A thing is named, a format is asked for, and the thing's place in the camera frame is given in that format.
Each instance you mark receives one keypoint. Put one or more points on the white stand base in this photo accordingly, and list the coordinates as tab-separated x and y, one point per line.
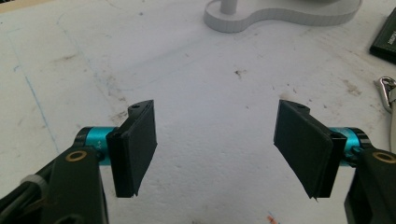
280	17

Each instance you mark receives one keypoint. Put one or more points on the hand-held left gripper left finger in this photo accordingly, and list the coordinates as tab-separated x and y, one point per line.
134	149

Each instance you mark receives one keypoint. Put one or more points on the black flat case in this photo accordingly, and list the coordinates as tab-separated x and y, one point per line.
385	39

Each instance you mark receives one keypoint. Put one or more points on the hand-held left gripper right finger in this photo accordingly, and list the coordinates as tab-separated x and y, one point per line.
306	146

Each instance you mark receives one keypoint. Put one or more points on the silver metal clasp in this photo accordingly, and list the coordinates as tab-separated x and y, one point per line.
386	91

